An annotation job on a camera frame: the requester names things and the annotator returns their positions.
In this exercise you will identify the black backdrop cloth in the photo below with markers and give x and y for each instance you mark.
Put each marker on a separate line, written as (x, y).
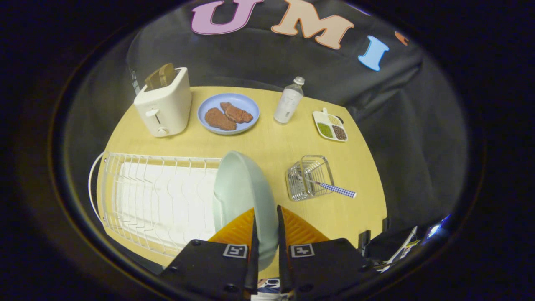
(259, 58)

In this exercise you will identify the blue plate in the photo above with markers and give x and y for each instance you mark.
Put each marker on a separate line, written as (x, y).
(228, 113)

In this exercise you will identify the brown meat patty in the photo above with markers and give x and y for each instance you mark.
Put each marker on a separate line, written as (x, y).
(236, 112)
(220, 119)

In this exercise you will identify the pale green plate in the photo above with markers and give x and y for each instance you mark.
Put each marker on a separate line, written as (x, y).
(242, 188)

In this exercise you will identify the black table clamp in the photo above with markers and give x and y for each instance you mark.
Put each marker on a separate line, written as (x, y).
(363, 239)

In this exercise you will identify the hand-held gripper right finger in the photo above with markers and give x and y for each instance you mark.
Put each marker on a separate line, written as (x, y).
(282, 259)

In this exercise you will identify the white divided spice tray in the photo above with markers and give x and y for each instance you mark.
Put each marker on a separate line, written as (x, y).
(330, 126)

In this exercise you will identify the white toaster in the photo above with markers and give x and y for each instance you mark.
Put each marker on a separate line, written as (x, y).
(165, 110)

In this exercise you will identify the brown toast slice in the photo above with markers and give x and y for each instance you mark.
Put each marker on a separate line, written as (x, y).
(168, 74)
(152, 80)

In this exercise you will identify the clear plastic bottle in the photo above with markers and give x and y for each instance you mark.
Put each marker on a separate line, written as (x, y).
(288, 101)

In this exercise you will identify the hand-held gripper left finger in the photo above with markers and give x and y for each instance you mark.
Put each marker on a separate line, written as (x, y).
(253, 259)

